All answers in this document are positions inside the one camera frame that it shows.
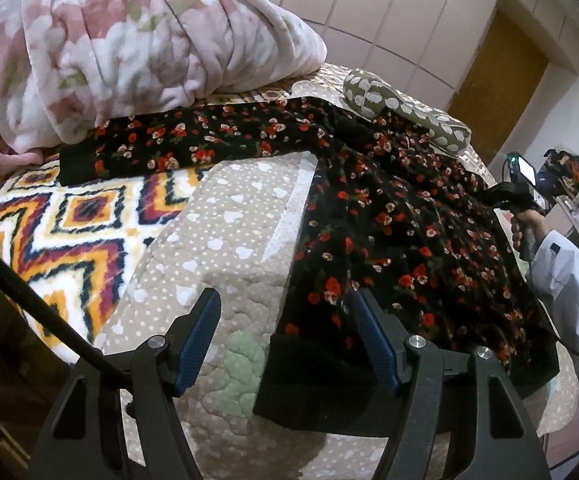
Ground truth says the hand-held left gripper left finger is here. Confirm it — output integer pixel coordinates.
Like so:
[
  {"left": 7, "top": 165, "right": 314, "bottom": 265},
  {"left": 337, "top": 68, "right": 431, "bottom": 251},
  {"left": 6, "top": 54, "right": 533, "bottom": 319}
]
[{"left": 28, "top": 287, "right": 223, "bottom": 480}]

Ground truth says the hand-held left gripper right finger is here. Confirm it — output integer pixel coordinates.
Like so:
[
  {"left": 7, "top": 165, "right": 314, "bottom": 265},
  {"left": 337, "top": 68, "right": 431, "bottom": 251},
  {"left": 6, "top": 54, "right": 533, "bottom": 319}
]
[{"left": 347, "top": 287, "right": 553, "bottom": 480}]

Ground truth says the black floral garment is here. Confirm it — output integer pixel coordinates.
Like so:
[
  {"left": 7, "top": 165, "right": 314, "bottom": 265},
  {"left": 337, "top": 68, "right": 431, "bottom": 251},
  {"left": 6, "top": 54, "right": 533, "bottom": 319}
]
[{"left": 60, "top": 95, "right": 560, "bottom": 433}]

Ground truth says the colourful clothes pile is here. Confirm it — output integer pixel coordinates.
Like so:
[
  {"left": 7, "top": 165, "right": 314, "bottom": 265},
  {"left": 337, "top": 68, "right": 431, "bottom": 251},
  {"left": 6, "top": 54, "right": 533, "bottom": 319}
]
[{"left": 543, "top": 147, "right": 579, "bottom": 196}]

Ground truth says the person's right hand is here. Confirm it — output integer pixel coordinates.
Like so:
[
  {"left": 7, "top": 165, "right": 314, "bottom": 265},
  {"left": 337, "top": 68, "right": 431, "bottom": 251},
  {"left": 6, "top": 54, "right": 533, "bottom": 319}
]
[{"left": 512, "top": 209, "right": 551, "bottom": 261}]

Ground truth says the cluttered shelf unit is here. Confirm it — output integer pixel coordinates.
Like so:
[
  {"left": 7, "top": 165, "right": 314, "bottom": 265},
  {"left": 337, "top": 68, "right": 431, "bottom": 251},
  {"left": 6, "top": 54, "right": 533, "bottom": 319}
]
[{"left": 537, "top": 147, "right": 579, "bottom": 281}]

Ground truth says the beige quilted heart bedspread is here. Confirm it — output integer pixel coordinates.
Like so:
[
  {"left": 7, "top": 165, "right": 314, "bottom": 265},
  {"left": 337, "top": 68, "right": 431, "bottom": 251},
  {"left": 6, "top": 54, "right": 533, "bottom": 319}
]
[{"left": 92, "top": 62, "right": 579, "bottom": 480}]

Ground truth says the brown wooden door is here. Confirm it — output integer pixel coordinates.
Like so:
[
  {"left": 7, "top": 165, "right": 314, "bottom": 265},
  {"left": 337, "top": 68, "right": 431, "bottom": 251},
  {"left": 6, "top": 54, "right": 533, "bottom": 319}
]
[{"left": 447, "top": 10, "right": 550, "bottom": 163}]

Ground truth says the zigzag patterned blanket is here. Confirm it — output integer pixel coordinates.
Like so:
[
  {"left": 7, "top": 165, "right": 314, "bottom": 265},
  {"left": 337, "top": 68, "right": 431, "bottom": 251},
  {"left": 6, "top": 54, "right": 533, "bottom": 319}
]
[{"left": 0, "top": 160, "right": 210, "bottom": 366}]

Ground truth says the olive spotted pillow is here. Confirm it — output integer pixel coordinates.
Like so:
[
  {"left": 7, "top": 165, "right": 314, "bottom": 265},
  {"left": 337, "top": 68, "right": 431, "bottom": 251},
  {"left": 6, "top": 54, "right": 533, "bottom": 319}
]
[{"left": 343, "top": 72, "right": 473, "bottom": 156}]

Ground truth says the beige panelled wardrobe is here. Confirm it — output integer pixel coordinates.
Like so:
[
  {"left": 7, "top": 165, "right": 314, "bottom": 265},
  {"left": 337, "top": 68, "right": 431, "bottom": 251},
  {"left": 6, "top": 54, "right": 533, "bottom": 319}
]
[{"left": 242, "top": 0, "right": 579, "bottom": 111}]

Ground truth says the pink floral fleece blanket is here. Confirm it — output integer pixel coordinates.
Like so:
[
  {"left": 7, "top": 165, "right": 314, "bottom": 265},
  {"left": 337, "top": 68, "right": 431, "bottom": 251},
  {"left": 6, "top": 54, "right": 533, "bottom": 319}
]
[{"left": 0, "top": 0, "right": 327, "bottom": 178}]

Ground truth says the thick black cable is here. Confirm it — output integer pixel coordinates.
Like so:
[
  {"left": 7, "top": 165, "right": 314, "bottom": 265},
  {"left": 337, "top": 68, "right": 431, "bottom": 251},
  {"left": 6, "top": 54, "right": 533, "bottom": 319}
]
[{"left": 0, "top": 232, "right": 135, "bottom": 391}]

